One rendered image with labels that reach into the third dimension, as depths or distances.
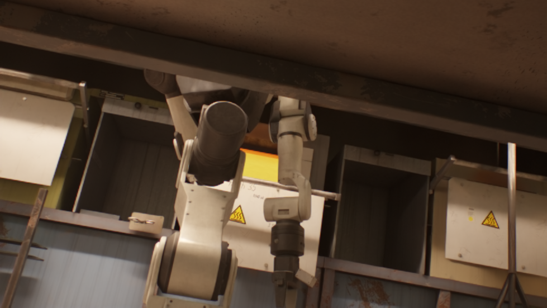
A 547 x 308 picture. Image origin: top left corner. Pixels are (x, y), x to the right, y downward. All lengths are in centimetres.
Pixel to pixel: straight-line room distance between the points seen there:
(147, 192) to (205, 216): 188
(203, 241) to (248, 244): 115
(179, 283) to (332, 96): 68
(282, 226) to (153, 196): 191
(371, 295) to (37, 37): 223
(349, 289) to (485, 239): 70
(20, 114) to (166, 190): 98
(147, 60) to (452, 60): 40
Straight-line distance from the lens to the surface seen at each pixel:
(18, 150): 265
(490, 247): 281
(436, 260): 281
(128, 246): 264
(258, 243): 245
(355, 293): 272
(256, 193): 248
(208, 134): 138
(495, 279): 294
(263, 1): 64
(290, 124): 151
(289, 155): 147
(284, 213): 141
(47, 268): 270
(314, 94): 75
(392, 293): 278
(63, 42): 78
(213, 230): 135
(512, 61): 73
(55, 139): 262
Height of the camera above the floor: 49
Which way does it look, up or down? 20 degrees up
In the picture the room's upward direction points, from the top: 9 degrees clockwise
